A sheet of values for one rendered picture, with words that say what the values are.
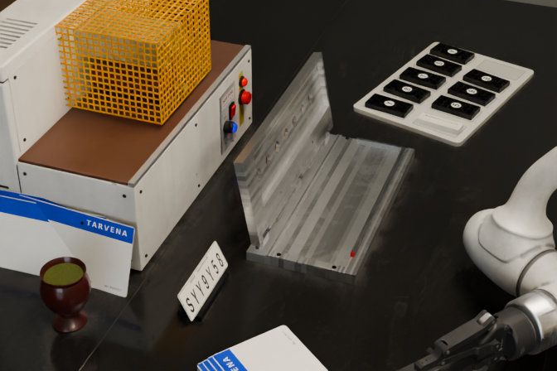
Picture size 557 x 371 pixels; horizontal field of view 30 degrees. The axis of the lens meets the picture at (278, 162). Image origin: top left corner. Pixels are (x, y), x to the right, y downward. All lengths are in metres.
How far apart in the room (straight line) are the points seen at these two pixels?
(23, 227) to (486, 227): 0.81
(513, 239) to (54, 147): 0.81
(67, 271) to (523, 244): 0.75
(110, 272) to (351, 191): 0.51
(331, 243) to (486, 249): 0.31
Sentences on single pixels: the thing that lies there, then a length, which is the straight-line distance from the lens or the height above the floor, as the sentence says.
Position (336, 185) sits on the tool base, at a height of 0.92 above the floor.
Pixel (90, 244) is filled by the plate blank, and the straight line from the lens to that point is 1.86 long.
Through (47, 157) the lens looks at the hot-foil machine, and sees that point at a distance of 1.87.
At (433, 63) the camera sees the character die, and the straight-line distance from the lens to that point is 2.54.
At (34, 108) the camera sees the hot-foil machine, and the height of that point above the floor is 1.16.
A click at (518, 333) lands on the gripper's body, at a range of 1.62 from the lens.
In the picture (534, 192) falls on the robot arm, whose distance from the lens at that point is 1.72.
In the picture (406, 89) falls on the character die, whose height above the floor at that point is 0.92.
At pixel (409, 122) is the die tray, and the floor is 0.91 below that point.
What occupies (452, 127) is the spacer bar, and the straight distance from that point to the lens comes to 2.28.
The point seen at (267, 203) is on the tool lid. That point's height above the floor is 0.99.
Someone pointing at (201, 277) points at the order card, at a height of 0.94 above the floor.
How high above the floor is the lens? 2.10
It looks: 33 degrees down
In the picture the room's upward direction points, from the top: straight up
